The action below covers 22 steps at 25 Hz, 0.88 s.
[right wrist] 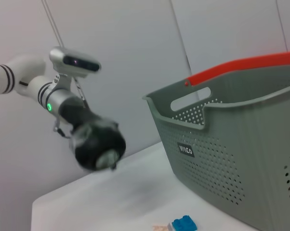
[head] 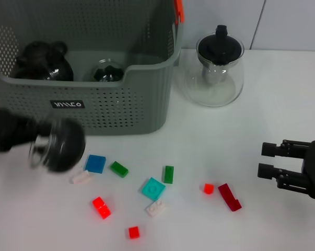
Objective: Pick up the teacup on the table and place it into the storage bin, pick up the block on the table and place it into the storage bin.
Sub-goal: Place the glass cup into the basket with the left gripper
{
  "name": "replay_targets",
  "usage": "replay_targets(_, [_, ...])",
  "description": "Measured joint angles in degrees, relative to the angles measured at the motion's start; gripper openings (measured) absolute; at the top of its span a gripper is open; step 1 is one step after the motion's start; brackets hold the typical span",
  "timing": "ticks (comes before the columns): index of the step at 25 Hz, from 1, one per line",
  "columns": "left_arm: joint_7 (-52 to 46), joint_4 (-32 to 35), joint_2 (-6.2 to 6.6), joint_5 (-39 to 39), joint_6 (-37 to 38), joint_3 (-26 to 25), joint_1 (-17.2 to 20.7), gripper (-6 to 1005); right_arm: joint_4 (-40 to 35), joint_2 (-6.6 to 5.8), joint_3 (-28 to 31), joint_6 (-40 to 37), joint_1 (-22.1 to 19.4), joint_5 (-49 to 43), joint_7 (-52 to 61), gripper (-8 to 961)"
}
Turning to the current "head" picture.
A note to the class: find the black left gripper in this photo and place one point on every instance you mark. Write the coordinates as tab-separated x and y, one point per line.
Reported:
8	130

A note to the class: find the glass teacup black sleeve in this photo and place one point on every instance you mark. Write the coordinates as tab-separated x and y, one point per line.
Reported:
65	146
58	70
109	72

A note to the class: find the white toy brick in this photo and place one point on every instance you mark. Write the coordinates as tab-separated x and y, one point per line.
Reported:
80	177
156	208

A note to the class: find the grey perforated plastic storage bin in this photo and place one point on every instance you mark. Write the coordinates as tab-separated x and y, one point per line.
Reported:
120	109

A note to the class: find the dark red long brick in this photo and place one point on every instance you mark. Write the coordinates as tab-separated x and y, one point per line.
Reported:
229	198

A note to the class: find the blue square toy plate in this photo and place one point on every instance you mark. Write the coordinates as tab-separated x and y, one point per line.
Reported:
95	164

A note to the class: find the small red toy brick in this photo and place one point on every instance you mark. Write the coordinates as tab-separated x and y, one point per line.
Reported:
134	232
209	188

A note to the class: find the dark clay teapot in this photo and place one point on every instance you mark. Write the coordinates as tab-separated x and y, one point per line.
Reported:
33	55

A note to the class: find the clear glass teapot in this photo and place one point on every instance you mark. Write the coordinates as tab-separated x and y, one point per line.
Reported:
225	89

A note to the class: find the green toy brick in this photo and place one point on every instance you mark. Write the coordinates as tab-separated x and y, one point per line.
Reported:
169	174
119	169

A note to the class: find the bright red toy brick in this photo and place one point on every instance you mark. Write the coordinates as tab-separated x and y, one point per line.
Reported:
102	207

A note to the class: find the teal square toy plate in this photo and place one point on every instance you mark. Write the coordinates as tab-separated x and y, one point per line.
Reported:
153	188

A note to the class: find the black lid with steel strainer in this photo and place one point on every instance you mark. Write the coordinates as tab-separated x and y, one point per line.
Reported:
220	47

